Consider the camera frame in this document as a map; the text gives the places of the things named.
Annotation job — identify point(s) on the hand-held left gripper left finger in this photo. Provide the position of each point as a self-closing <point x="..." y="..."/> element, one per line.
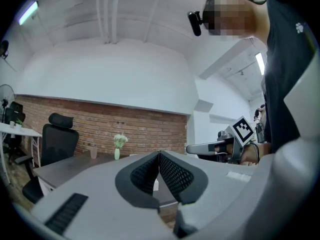
<point x="100" y="196"/>

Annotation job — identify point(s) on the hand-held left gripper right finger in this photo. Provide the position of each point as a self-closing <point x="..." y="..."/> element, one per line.
<point x="220" y="189"/>

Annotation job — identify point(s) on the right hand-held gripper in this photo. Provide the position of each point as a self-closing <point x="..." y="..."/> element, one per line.
<point x="242" y="131"/>

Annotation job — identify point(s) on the white box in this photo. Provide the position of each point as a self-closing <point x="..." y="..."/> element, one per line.
<point x="156" y="186"/>

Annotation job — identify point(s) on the person's right forearm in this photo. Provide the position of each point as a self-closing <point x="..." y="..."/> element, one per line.
<point x="260" y="151"/>

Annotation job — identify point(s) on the dark grey table white legs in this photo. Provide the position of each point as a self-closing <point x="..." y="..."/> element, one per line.
<point x="70" y="169"/>

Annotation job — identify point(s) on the clear glass cup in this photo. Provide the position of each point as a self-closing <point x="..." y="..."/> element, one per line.
<point x="93" y="154"/>

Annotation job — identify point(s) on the green vase white flowers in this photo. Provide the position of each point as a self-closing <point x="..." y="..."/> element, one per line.
<point x="117" y="152"/>

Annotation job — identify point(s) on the black office chair with headrest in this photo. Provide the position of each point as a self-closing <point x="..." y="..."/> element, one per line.
<point x="15" y="114"/>
<point x="58" y="146"/>

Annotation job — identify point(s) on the ceiling tube light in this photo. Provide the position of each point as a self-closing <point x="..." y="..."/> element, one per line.
<point x="28" y="13"/>
<point x="260" y="63"/>

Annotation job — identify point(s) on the small potted plant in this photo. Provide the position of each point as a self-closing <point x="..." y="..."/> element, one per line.
<point x="19" y="125"/>

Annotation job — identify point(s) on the small white cup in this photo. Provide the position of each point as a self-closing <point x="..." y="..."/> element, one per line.
<point x="12" y="124"/>

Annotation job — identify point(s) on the person's own body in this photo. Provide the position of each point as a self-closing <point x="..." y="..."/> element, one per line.
<point x="282" y="59"/>

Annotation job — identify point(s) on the standing fan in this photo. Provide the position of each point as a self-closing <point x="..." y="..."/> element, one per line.
<point x="6" y="94"/>

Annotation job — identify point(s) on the white ceiling pipe bundle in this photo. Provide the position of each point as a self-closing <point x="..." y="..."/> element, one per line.
<point x="107" y="14"/>

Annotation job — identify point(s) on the black head-worn camera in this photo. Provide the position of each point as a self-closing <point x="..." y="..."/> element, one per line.
<point x="195" y="24"/>

